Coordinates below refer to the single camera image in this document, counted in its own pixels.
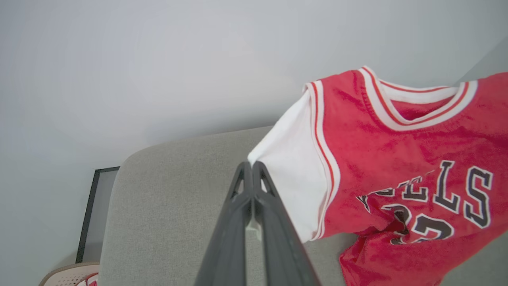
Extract grey fabric sofa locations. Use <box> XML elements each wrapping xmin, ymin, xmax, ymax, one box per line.
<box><xmin>98</xmin><ymin>126</ymin><xmax>508</xmax><ymax>286</ymax></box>

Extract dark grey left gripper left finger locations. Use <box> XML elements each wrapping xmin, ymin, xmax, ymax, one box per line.
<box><xmin>194</xmin><ymin>161</ymin><xmax>254</xmax><ymax>286</ymax></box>

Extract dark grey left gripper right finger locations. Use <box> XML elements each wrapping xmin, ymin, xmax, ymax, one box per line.
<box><xmin>252</xmin><ymin>161</ymin><xmax>322</xmax><ymax>286</ymax></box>

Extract red and white basketball jersey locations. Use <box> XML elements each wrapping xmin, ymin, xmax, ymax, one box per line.
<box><xmin>248</xmin><ymin>66</ymin><xmax>508</xmax><ymax>286</ymax></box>

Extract beige woven laundry basket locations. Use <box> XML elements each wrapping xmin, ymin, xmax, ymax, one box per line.
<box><xmin>38</xmin><ymin>262</ymin><xmax>100</xmax><ymax>286</ymax></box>

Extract black framed panel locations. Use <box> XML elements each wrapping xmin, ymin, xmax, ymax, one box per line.
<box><xmin>76</xmin><ymin>166</ymin><xmax>120</xmax><ymax>264</ymax></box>

